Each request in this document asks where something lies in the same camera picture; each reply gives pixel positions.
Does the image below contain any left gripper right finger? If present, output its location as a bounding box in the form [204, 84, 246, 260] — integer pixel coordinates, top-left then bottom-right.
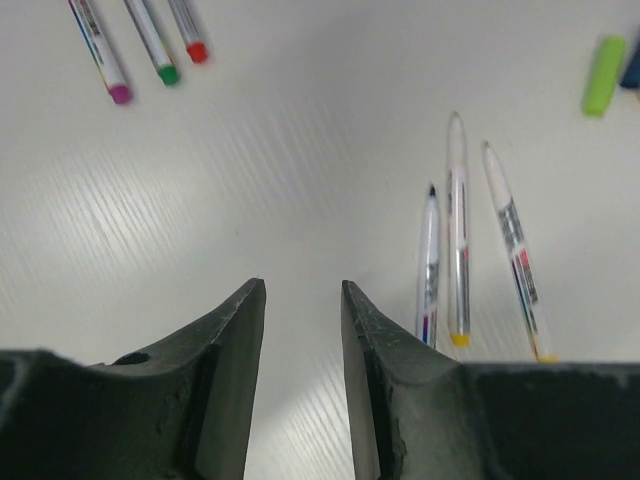
[341, 281, 639, 479]

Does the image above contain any green pen cap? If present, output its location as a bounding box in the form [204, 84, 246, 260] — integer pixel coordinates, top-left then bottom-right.
[581, 35, 626, 117]

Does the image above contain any yellow pen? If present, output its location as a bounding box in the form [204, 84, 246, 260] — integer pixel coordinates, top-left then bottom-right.
[482, 141, 557, 362]

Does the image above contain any orange pen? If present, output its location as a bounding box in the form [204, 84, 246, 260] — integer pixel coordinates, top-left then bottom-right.
[446, 112, 471, 348]

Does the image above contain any dark blue pen cap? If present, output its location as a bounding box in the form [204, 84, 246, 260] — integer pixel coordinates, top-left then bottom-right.
[618, 35, 640, 90]

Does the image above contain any red pen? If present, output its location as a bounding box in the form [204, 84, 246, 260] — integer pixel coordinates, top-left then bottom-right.
[168, 0, 209, 64]

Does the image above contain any dark blue pen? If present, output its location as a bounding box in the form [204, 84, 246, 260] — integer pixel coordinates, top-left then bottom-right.
[415, 184, 440, 349]

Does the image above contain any green capped pen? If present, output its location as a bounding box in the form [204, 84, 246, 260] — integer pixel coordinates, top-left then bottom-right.
[124, 0, 180, 87]

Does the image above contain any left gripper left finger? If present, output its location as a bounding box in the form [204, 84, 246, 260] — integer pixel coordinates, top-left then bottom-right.
[1, 279, 266, 479]

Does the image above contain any purple pen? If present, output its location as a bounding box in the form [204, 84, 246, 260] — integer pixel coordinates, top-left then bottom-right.
[68, 0, 133, 106]

